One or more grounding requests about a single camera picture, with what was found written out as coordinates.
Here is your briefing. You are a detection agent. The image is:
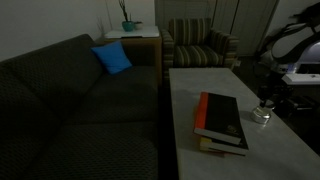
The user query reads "small white plant pot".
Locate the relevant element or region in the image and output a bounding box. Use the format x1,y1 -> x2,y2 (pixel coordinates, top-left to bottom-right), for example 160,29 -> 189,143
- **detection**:
134,21 -> 143,30

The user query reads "top black orange-spined book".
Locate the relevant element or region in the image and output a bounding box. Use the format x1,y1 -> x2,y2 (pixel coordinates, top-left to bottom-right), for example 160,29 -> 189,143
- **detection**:
194,92 -> 244,144

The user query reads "middle black book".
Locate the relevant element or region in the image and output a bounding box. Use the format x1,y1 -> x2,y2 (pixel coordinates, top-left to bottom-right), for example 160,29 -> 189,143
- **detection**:
200,136 -> 249,155

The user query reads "silver candle container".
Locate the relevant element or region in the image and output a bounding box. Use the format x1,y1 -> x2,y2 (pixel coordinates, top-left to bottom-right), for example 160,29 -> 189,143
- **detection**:
251,106 -> 271,124

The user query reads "dark grey sofa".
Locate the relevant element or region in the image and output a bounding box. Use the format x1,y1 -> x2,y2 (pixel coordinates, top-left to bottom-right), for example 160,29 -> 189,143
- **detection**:
0,34 -> 159,180

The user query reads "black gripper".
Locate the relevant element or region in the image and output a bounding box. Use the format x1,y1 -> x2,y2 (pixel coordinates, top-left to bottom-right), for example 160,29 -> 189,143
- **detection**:
258,72 -> 293,108

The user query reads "wooden side cabinet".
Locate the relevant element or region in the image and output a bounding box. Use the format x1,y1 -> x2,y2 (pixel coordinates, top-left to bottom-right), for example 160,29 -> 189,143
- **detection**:
95,35 -> 163,87

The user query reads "grey coffee table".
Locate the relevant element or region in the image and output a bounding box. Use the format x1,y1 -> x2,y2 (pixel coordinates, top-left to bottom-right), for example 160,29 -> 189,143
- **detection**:
169,68 -> 320,180

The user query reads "striped armchair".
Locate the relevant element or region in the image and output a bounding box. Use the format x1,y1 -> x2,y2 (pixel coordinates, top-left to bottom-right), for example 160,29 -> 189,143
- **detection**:
160,18 -> 239,81

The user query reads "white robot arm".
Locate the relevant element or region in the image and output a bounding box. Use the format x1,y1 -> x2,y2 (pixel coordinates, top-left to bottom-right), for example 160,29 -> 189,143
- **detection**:
259,3 -> 320,78

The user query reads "teal plant pot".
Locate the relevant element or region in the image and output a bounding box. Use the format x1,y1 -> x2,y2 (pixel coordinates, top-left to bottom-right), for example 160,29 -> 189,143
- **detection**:
122,21 -> 135,32

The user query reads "blue cushion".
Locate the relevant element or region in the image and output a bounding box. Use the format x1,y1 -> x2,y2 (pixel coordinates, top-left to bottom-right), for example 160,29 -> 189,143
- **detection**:
92,41 -> 132,74

